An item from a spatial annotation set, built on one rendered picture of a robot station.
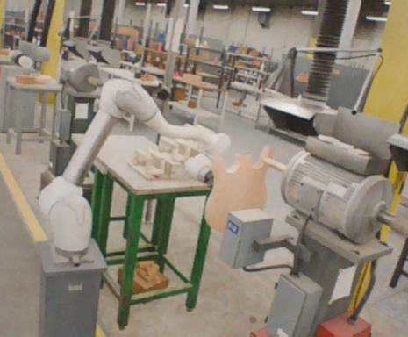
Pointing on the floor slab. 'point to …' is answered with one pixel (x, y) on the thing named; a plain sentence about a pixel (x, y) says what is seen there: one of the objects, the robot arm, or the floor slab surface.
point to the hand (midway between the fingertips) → (235, 192)
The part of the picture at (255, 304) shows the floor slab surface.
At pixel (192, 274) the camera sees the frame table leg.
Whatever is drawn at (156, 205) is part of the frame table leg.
